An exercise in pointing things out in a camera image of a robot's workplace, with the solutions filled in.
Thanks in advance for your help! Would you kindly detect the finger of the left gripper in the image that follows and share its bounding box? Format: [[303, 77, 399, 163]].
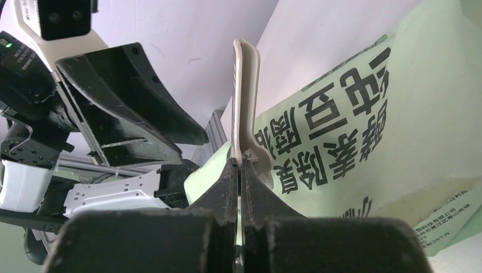
[[58, 72, 182, 167], [55, 43, 209, 145]]

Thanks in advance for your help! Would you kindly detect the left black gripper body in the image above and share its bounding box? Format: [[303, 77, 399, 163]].
[[1, 31, 76, 169]]

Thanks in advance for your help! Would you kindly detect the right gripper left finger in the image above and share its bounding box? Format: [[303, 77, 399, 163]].
[[43, 160, 238, 272]]

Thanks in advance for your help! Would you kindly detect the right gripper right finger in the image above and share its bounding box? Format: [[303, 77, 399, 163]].
[[240, 160, 431, 272]]

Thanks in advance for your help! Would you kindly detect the green cat litter bag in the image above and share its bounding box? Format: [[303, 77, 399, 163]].
[[184, 0, 482, 258]]

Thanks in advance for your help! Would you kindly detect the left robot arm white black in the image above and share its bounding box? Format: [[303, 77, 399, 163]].
[[1, 31, 208, 264]]

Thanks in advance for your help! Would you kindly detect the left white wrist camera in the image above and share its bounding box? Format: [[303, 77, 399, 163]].
[[8, 0, 107, 72]]

